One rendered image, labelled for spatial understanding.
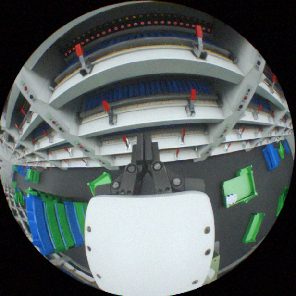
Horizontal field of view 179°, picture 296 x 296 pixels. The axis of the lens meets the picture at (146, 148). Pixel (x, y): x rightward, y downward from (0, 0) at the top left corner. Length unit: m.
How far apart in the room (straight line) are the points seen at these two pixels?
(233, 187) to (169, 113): 0.78
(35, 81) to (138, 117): 0.39
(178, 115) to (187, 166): 0.51
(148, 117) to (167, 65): 0.18
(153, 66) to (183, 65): 0.07
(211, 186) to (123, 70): 0.83
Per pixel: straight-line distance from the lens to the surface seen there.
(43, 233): 0.60
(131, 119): 0.33
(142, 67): 0.23
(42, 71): 0.43
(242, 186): 0.95
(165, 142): 0.47
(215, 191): 0.83
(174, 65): 0.24
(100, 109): 0.38
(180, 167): 0.75
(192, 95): 0.31
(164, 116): 0.32
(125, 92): 0.37
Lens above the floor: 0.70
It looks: 61 degrees down
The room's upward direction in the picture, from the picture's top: 17 degrees counter-clockwise
